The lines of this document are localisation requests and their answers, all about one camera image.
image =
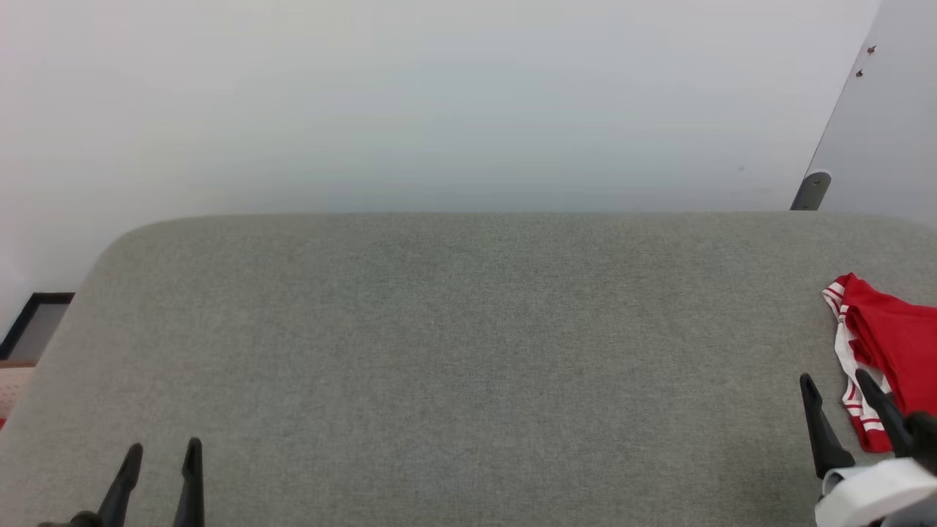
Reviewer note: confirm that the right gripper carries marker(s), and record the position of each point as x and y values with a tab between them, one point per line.
878	494

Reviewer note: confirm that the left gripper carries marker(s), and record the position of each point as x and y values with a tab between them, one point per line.
77	520

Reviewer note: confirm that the red garment with white stripes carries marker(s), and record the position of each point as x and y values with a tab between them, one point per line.
897	344

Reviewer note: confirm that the black framed panel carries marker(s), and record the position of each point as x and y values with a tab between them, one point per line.
36	326

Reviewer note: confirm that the grey metal bracket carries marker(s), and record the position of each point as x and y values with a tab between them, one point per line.
811	192

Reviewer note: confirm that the light grey wall panel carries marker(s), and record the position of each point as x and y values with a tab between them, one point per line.
886	124

